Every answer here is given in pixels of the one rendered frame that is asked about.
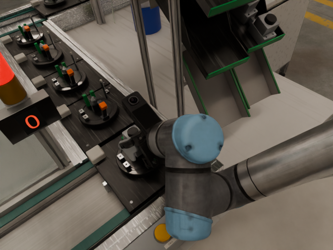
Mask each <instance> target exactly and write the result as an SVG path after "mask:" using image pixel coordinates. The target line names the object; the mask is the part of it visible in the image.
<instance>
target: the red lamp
mask: <svg viewBox="0 0 333 250"><path fill-rule="evenodd" d="M13 77H14V72H13V71H12V69H11V68H10V66H9V65H8V63H7V62H6V60H5V58H4V57H3V55H2V54H1V52H0V86H1V85H4V84H6V83H8V82H9V81H11V80H12V79H13Z"/></svg>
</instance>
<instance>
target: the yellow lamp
mask: <svg viewBox="0 0 333 250"><path fill-rule="evenodd" d="M26 94H27V92H26V90H25V89H24V87H23V86H22V84H21V83H20V81H19V80H18V78H17V77H16V75H15V74H14V77H13V79H12V80H11V81H9V82H8V83H6V84H4V85H1V86H0V99H1V100H2V102H3V103H4V104H6V105H13V104H16V103H19V102H20V101H22V100H23V99H24V98H25V96H26Z"/></svg>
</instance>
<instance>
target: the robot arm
mask: <svg viewBox="0 0 333 250"><path fill-rule="evenodd" d="M122 107H123V108H124V110H125V111H126V112H127V113H128V115H129V116H130V117H131V119H132V120H133V121H134V122H135V124H136V125H137V126H138V127H139V129H140V131H138V132H137V133H135V134H134V135H132V136H131V137H129V138H127V139H124V140H121V141H120V142H119V144H118V147H119V149H121V150H123V151H124V152H125V154H126V155H127V156H128V157H129V159H130V160H131V161H136V157H135V152H137V151H138V147H137V146H139V148H140V150H141V151H142V153H143V154H144V156H145V158H142V160H143V161H144V163H145V165H146V166H148V167H152V168H154V167H156V166H157V165H158V164H165V167H166V174H165V207H164V211H165V215H166V231H167V232H168V234H169V235H170V236H172V237H174V238H176V239H179V240H183V241H199V240H203V239H205V238H207V237H208V236H209V235H210V234H211V230H212V223H213V221H212V217H214V216H216V215H219V214H221V213H224V212H226V211H229V210H232V209H235V208H240V207H242V206H244V205H246V204H249V203H251V202H254V201H256V200H259V199H262V198H264V197H267V196H270V195H273V194H276V193H279V192H282V191H285V190H288V189H290V188H294V187H297V186H300V185H302V184H305V183H308V182H311V181H314V180H317V179H320V178H323V177H325V176H328V175H331V174H333V119H331V120H329V121H327V122H325V123H322V124H320V125H318V126H316V127H314V128H312V129H310V130H307V131H305V132H303V133H301V134H299V135H297V136H295V137H293V138H290V139H288V140H286V141H284V142H282V143H280V144H278V145H275V146H273V147H271V148H269V149H267V150H265V151H263V152H261V153H258V154H256V155H254V156H252V157H250V158H248V159H246V160H243V161H241V162H239V163H237V164H235V165H233V166H231V167H228V168H226V169H224V170H222V171H219V172H213V173H211V161H212V160H214V159H215V158H217V157H218V155H219V154H220V151H221V149H222V147H223V142H224V137H223V131H222V128H221V126H220V125H219V123H218V122H217V121H216V120H215V119H214V118H212V117H210V116H208V115H205V114H194V115H193V114H186V115H183V116H181V117H179V118H174V119H170V120H166V121H162V120H161V119H160V117H159V116H158V115H157V114H156V113H155V111H154V110H153V109H152V108H151V107H150V105H149V104H148V103H147V102H146V101H145V99H144V98H143V97H142V96H141V95H140V93H139V92H137V91H135V92H133V93H131V94H129V95H127V96H126V97H124V98H122ZM146 160H147V161H148V162H149V165H148V163H147V162H146ZM153 160H155V162H156V164H153V162H152V161H153Z"/></svg>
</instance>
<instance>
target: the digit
mask: <svg viewBox="0 0 333 250"><path fill-rule="evenodd" d="M14 118H15V119H16V121H17V122H18V123H19V125H20V126H21V127H22V128H23V130H24V131H25V132H26V134H27V135H29V134H31V133H33V132H35V131H37V130H38V129H40V128H42V127H44V126H46V125H47V123H46V122H45V120H44V119H43V117H42V115H41V114H40V112H39V111H38V109H37V108H36V107H33V108H31V109H29V110H27V111H25V112H23V113H21V114H19V115H17V116H15V117H14Z"/></svg>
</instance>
